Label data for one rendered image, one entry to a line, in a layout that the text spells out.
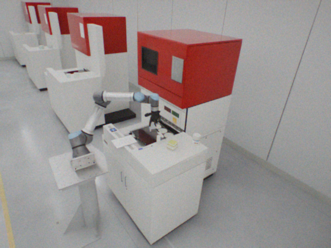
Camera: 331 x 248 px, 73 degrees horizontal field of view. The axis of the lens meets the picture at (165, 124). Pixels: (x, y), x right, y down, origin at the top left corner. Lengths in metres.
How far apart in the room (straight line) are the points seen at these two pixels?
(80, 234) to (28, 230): 0.54
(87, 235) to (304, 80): 2.94
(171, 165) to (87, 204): 0.98
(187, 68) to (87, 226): 1.88
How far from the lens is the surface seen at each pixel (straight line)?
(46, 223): 2.89
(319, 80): 3.07
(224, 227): 2.76
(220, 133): 2.82
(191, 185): 2.24
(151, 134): 2.34
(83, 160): 2.06
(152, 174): 1.76
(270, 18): 3.29
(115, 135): 2.23
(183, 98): 2.09
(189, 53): 1.99
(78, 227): 2.71
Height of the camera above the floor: 2.15
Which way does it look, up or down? 30 degrees down
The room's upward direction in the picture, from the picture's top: 3 degrees clockwise
